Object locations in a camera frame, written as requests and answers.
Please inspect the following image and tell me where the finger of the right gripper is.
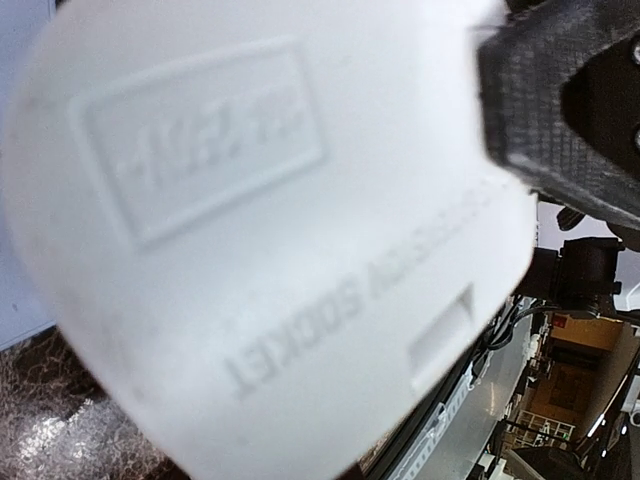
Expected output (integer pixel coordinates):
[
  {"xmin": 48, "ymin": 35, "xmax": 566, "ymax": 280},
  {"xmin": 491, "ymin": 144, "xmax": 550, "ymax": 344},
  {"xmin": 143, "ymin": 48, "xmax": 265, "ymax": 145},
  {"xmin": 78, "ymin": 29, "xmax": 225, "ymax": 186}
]
[{"xmin": 478, "ymin": 1, "xmax": 639, "ymax": 230}]

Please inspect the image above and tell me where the white plug adapter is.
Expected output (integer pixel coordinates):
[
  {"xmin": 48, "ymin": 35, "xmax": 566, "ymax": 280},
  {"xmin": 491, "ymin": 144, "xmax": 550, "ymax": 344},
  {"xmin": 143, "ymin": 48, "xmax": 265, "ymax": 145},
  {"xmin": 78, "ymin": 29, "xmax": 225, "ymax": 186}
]
[{"xmin": 1, "ymin": 1, "xmax": 536, "ymax": 479}]

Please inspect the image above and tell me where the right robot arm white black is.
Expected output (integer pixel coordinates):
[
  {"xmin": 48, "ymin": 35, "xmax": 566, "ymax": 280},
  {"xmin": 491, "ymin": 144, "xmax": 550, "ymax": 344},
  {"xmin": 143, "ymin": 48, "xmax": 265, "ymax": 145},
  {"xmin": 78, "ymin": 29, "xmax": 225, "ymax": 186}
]
[{"xmin": 478, "ymin": 1, "xmax": 639, "ymax": 322}]

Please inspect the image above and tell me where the white slotted cable duct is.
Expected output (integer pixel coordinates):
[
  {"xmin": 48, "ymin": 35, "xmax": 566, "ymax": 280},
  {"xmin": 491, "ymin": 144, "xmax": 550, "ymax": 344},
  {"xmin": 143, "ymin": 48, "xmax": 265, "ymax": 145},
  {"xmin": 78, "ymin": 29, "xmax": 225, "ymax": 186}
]
[{"xmin": 387, "ymin": 374, "xmax": 474, "ymax": 480}]

